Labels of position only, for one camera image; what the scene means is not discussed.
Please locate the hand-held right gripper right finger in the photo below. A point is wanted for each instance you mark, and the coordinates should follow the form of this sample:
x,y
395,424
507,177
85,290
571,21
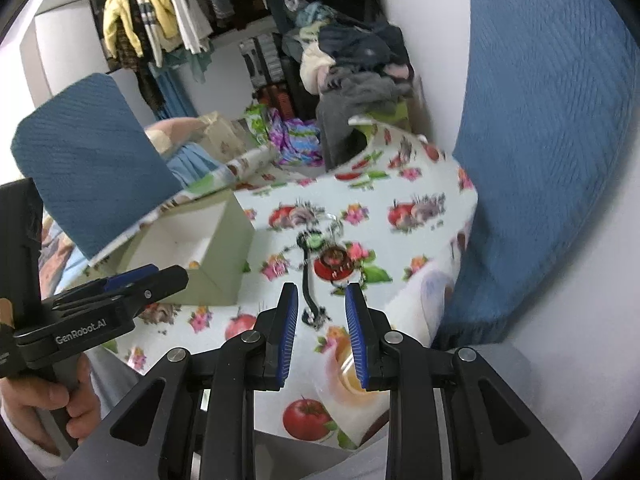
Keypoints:
x,y
356,335

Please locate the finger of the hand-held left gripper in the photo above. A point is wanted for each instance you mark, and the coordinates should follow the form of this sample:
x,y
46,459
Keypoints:
x,y
125,277
160,285

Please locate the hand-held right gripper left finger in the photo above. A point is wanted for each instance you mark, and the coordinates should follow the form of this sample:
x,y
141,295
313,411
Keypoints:
x,y
287,335

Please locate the pale green box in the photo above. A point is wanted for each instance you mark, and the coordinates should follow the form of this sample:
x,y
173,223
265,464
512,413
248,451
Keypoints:
x,y
225,240

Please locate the person's left forearm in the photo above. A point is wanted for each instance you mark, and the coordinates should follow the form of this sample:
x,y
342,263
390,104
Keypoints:
x,y
20,447

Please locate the person's left hand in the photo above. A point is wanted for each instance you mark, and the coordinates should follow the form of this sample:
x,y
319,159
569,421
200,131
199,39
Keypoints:
x,y
35,395

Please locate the fruit and flower printed tablecloth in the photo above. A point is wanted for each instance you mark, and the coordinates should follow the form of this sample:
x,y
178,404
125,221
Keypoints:
x,y
410,250

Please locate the thin silver bangle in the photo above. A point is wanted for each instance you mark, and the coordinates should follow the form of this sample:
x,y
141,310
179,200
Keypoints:
x,y
336,222

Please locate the person's grey pants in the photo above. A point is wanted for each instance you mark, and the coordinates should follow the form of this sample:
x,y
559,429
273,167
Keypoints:
x,y
310,455

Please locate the small blue quilted cushion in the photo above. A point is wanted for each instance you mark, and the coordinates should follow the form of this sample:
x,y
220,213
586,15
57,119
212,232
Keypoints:
x,y
90,160

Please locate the light blue folded cloth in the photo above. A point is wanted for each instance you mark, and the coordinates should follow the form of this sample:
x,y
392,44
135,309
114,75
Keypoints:
x,y
192,165

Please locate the pink pillow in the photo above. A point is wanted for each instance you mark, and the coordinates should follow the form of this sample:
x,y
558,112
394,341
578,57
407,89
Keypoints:
x,y
172,132

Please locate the beige floral bag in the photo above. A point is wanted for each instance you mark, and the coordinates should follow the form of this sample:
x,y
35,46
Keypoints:
x,y
225,135

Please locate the colourful floral cloth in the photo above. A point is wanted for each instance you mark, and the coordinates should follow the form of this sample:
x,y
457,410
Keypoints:
x,y
295,135

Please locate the brown plaid hanging garment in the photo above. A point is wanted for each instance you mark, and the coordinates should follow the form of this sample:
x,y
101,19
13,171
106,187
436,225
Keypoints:
x,y
132,60

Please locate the red plaid item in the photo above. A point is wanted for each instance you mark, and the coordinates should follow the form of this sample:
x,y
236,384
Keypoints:
x,y
275,100

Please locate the green stool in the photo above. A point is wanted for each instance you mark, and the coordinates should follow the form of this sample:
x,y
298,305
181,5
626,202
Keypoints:
x,y
395,112

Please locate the grey garment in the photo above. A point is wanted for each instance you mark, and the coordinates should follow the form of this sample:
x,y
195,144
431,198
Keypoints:
x,y
350,105

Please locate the white cabinet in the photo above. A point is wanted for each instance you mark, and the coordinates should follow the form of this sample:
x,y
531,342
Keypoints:
x,y
65,50

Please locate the cream garment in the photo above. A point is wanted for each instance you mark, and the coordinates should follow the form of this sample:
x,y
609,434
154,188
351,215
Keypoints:
x,y
312,70

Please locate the white hanging shirt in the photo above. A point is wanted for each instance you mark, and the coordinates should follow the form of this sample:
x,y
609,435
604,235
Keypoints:
x,y
187,15

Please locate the large blue quilted cushion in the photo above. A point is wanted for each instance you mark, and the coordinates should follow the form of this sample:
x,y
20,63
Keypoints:
x,y
540,135

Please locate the yellow hanging jacket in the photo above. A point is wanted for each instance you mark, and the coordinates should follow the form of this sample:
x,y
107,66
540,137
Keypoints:
x,y
120,5

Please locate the dark navy garment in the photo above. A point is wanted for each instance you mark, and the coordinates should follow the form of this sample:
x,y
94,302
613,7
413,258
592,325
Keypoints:
x,y
360,45

